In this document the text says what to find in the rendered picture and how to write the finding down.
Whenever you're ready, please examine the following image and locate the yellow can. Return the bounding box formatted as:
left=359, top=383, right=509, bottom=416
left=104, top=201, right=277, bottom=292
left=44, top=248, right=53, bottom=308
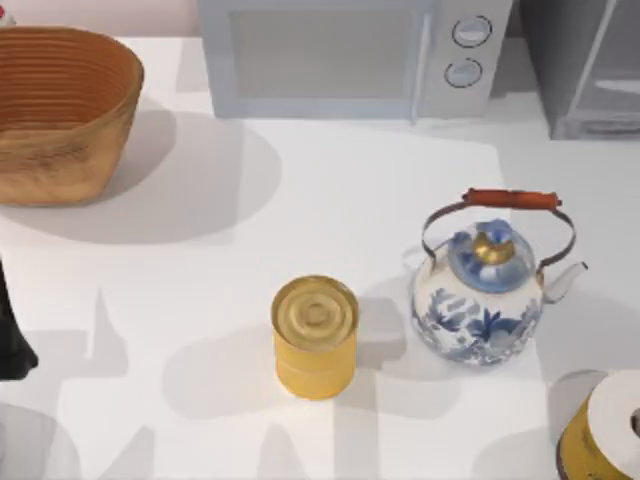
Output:
left=271, top=274, right=360, bottom=401

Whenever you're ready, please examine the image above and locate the blue and white kettle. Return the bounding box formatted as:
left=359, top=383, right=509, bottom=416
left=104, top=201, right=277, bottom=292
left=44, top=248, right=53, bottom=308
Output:
left=410, top=187, right=589, bottom=367

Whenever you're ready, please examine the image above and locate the pale microwave oven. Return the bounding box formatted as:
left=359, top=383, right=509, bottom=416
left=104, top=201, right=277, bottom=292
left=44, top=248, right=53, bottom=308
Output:
left=195, top=0, right=515, bottom=125

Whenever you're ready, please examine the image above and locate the round microwave knob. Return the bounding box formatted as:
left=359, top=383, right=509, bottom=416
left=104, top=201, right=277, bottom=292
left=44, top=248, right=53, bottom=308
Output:
left=451, top=14, right=494, bottom=46
left=443, top=57, right=485, bottom=90

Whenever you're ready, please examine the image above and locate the brown wooden basket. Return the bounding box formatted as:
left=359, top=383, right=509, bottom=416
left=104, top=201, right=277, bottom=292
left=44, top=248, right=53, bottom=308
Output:
left=0, top=25, right=146, bottom=207

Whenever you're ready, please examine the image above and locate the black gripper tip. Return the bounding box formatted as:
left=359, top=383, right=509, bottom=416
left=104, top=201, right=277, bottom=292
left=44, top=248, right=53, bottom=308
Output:
left=0, top=257, right=40, bottom=380

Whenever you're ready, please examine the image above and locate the yellow and white tape roll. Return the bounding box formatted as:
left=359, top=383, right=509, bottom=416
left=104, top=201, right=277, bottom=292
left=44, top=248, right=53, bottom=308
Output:
left=556, top=370, right=640, bottom=480

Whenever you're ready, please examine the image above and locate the microwave door handle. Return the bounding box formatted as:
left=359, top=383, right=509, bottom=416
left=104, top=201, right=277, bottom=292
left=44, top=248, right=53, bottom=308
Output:
left=411, top=11, right=432, bottom=126

